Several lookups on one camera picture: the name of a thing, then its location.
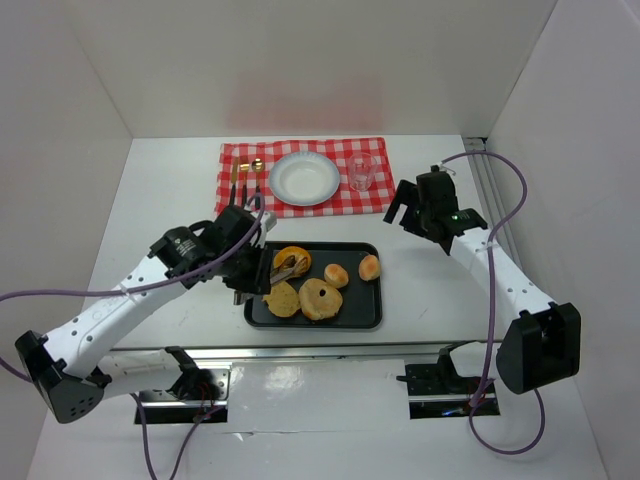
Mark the red checkered cloth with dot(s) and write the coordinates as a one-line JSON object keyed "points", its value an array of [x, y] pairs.
{"points": [[345, 201]]}

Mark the orange glazed bread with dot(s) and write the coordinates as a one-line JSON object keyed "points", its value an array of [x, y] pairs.
{"points": [[295, 258]]}

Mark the small browned bun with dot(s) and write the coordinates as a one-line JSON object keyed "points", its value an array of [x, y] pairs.
{"points": [[369, 268]]}

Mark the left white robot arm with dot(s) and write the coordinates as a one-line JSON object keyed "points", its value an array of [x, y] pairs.
{"points": [[73, 366]]}

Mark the small round bun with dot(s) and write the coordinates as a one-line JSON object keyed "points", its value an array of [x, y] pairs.
{"points": [[336, 276]]}

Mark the white round plate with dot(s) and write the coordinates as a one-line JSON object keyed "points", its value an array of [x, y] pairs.
{"points": [[304, 179]]}

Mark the large ring doughnut bread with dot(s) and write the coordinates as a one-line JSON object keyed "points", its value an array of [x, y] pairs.
{"points": [[319, 300]]}

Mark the black rectangular tray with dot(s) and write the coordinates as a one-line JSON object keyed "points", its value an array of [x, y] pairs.
{"points": [[362, 300]]}

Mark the gold spoon black handle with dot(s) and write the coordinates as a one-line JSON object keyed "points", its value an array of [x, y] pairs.
{"points": [[257, 167]]}

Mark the flat seeded bread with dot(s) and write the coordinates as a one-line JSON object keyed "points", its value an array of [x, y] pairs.
{"points": [[283, 300]]}

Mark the gold fork black handle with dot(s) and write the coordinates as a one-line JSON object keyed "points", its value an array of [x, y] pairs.
{"points": [[244, 167]]}

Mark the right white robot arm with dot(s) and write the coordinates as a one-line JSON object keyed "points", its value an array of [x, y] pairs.
{"points": [[542, 344]]}

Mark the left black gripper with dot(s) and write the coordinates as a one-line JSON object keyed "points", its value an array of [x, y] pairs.
{"points": [[255, 270]]}

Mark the silver metal base rail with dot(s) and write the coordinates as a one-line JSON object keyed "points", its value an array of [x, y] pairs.
{"points": [[319, 389]]}

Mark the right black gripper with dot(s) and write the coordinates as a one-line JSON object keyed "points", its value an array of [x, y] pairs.
{"points": [[410, 215]]}

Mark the white wall cable channel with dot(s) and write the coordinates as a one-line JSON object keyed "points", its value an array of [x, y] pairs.
{"points": [[484, 179]]}

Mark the clear drinking glass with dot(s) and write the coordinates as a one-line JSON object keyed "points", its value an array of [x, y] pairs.
{"points": [[361, 170]]}

